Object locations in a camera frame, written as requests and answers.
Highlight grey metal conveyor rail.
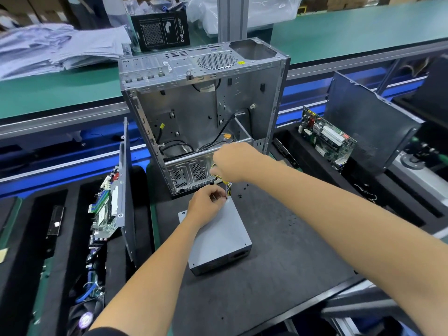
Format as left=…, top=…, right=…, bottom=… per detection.
left=0, top=40, right=448, bottom=142

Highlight dark grey case side panel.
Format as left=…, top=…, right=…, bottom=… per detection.
left=117, top=116, right=140, bottom=265

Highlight large black metal panel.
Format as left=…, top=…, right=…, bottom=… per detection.
left=325, top=70, right=427, bottom=177

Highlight black foam work mat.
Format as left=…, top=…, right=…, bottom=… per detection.
left=146, top=156, right=365, bottom=336

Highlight grey metal post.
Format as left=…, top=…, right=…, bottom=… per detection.
left=216, top=0, right=250, bottom=43

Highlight person's right hand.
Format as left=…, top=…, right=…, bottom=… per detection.
left=209, top=141, right=272, bottom=187

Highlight person's left forearm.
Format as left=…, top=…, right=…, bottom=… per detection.
left=90, top=219, right=204, bottom=336

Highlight blue data cables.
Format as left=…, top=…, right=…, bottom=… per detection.
left=73, top=275, right=103, bottom=307

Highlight stack of grey paper sheets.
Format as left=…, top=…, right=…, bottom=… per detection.
left=0, top=22, right=134, bottom=82

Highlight green conveyor belt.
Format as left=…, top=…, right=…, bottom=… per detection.
left=0, top=0, right=448, bottom=122

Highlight person's right forearm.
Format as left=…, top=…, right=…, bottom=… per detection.
left=259, top=156, right=448, bottom=336

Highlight black cardboard box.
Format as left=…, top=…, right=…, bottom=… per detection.
left=129, top=6, right=192, bottom=52

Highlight black cooler fan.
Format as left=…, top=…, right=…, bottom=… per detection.
left=66, top=300, right=106, bottom=336

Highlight long green memory strip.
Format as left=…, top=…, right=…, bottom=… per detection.
left=27, top=258, right=54, bottom=336
left=0, top=197, right=24, bottom=265

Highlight stack of brown cardboard boxes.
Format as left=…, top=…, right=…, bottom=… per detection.
left=304, top=0, right=421, bottom=13

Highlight black foam tray with recess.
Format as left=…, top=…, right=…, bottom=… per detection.
left=270, top=124, right=448, bottom=237

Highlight silver metal computer case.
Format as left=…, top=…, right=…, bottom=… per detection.
left=117, top=36, right=292, bottom=199

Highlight small black rectangular component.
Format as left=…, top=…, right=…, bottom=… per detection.
left=45, top=204, right=66, bottom=239

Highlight black foam tray with slots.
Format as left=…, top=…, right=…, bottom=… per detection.
left=0, top=173, right=155, bottom=336

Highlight green board with white parts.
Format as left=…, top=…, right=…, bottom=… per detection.
left=297, top=105, right=358, bottom=171

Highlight person's black clothing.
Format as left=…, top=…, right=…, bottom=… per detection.
left=83, top=326, right=131, bottom=336

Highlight green motherboard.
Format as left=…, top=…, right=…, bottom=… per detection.
left=87, top=167, right=124, bottom=243

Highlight person's left hand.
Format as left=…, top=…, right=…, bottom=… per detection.
left=182, top=183, right=229, bottom=229

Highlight clear plastic bag pile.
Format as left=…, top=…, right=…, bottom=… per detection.
left=185, top=0, right=306, bottom=36

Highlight grey round metal part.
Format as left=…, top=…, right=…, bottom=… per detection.
left=399, top=153, right=428, bottom=171

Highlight silver power supply unit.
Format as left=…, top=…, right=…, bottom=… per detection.
left=188, top=243, right=254, bottom=278

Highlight grey power supply unit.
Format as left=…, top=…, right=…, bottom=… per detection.
left=176, top=197, right=253, bottom=266

